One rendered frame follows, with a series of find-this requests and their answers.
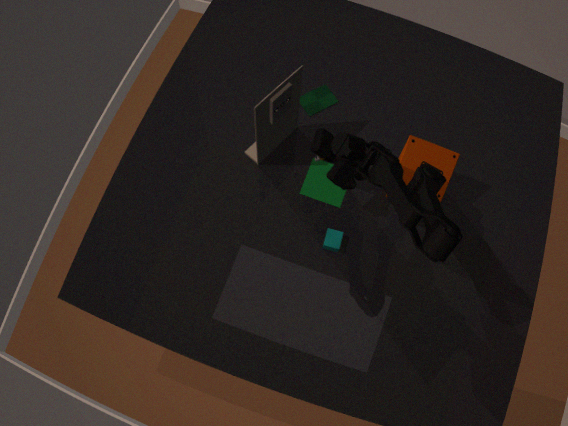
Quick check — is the beige panel with black sockets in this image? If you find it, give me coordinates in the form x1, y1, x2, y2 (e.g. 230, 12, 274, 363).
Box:
244, 65, 303, 164

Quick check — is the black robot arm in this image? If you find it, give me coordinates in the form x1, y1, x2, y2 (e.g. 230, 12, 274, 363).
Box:
327, 132, 462, 263

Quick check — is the small teal block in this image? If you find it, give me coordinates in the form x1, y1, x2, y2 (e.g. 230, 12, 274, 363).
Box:
323, 228, 344, 252

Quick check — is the green square mat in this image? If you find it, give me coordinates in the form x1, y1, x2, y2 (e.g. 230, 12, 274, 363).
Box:
299, 157, 346, 208

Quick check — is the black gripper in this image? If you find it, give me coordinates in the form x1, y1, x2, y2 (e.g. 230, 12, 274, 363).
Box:
311, 128, 364, 180

